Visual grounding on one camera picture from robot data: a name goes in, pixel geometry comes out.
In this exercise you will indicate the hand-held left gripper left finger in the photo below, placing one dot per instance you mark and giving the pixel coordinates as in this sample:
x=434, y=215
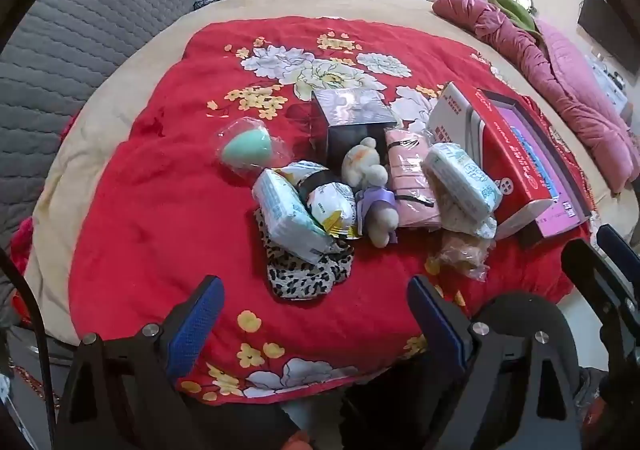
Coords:
x=195, y=325

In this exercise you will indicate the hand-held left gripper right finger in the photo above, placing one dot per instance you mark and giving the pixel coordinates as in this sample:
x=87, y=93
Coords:
x=437, y=325

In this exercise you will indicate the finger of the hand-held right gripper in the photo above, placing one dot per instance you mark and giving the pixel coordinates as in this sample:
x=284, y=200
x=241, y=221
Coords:
x=595, y=275
x=620, y=245

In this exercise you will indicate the leopard print cloth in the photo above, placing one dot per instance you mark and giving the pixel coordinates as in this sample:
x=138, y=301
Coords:
x=305, y=277

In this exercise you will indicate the white tissue pack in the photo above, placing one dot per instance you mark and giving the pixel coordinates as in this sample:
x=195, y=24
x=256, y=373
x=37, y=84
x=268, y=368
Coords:
x=462, y=180
x=282, y=215

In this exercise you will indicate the pink socks packet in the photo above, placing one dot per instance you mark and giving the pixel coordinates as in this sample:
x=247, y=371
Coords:
x=410, y=174

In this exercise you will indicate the white yellow soft packet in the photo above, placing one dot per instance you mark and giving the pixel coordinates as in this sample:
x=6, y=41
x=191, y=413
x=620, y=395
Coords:
x=330, y=205

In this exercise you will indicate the plush bear purple dress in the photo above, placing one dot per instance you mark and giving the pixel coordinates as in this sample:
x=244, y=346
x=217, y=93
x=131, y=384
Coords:
x=367, y=169

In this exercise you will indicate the beige item in plastic bag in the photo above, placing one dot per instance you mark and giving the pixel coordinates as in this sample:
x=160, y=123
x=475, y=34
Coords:
x=460, y=252

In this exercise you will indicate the pink book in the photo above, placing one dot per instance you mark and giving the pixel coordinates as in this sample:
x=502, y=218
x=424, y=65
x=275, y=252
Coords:
x=542, y=154

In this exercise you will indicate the red floral blanket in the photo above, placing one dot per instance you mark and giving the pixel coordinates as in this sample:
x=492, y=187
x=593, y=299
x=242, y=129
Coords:
x=165, y=210

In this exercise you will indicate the white dresser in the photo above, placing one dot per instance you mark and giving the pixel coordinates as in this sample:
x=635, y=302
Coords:
x=607, y=84

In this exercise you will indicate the pink quilt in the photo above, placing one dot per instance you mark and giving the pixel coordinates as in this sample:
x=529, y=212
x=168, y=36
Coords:
x=575, y=89

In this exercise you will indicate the green makeup sponge in bag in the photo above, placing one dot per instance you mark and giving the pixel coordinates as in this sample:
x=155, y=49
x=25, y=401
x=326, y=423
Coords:
x=242, y=152

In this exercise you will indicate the black television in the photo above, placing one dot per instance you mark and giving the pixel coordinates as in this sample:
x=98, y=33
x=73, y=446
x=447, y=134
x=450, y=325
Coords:
x=602, y=29

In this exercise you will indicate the black gift box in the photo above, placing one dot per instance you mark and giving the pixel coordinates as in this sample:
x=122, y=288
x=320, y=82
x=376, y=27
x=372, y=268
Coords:
x=345, y=124

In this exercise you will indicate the beige bed sheet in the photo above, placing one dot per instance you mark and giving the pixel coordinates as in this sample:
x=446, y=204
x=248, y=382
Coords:
x=130, y=94

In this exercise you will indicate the green cloth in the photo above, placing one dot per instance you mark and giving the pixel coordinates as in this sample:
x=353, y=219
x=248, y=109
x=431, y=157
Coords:
x=515, y=12

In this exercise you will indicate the grey quilted headboard cover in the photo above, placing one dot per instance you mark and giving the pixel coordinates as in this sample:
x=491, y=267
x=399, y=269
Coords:
x=75, y=44

